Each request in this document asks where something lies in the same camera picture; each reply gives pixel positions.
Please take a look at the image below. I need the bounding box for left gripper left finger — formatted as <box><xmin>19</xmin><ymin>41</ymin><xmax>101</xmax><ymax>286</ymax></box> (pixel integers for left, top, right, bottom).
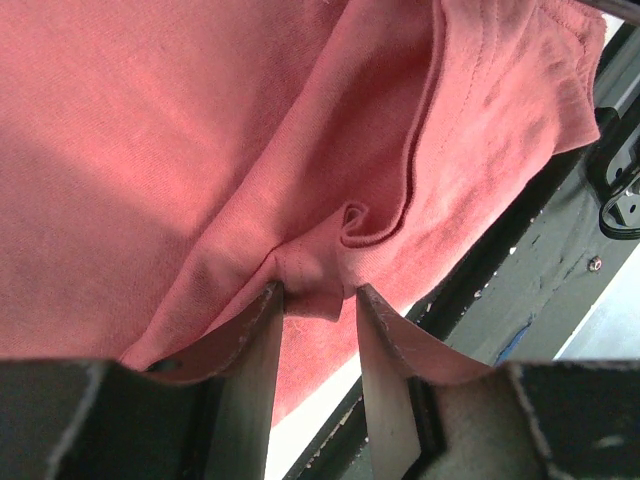
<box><xmin>1</xmin><ymin>282</ymin><xmax>283</xmax><ymax>479</ymax></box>

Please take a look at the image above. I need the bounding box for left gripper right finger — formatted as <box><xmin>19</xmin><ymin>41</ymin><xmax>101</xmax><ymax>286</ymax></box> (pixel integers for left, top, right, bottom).
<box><xmin>356</xmin><ymin>285</ymin><xmax>639</xmax><ymax>479</ymax></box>

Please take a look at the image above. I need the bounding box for pink t shirt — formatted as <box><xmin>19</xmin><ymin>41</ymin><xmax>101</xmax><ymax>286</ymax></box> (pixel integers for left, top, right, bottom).
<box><xmin>1</xmin><ymin>1</ymin><xmax>606</xmax><ymax>419</ymax></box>

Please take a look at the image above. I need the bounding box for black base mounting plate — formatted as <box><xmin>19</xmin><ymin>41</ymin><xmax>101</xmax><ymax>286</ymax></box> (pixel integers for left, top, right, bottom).
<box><xmin>289</xmin><ymin>100</ymin><xmax>639</xmax><ymax>479</ymax></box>

